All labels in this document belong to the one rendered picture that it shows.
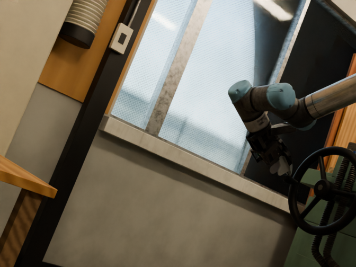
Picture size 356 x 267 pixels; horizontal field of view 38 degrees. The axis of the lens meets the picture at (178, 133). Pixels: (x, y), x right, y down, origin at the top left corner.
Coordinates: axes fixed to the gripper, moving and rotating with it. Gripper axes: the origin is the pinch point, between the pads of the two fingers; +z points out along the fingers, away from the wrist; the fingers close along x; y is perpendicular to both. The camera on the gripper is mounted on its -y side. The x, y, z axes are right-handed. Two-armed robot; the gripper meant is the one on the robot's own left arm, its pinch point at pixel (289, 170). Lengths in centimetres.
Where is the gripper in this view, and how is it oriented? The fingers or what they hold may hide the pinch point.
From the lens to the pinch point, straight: 170.4
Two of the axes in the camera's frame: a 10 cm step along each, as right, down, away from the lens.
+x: 5.1, 1.1, -8.5
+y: -7.1, 6.2, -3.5
